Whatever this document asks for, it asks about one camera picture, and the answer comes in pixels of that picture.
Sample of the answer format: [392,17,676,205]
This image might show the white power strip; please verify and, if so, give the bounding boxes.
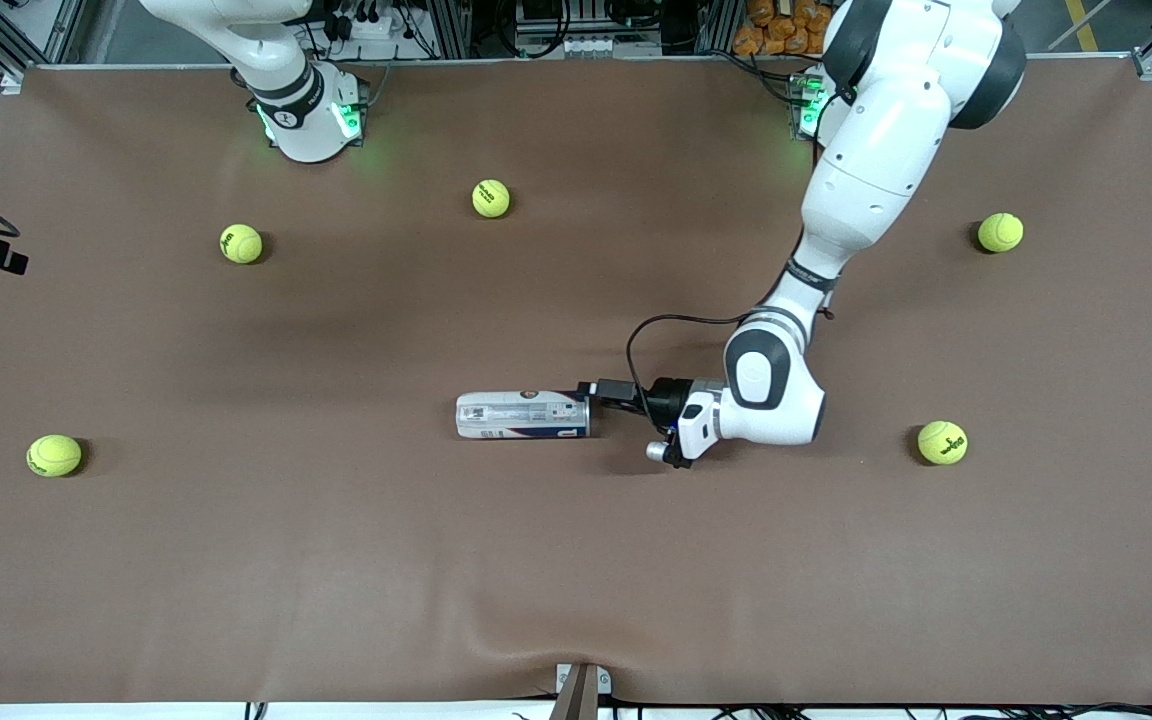
[321,0,407,61]

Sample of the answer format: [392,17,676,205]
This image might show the brown table mat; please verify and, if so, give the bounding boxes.
[0,58,1152,706]

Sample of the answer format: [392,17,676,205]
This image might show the metal table clamp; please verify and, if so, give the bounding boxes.
[554,662,613,720]

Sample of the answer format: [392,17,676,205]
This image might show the grey electronics box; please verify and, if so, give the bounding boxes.
[516,0,664,58]

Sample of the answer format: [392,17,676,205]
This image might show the clear tennis ball can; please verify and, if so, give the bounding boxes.
[455,390,592,442]

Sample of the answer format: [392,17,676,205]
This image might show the bag of orange items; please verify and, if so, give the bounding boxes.
[733,0,842,57]

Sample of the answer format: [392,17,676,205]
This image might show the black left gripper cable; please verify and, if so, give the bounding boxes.
[625,313,767,423]

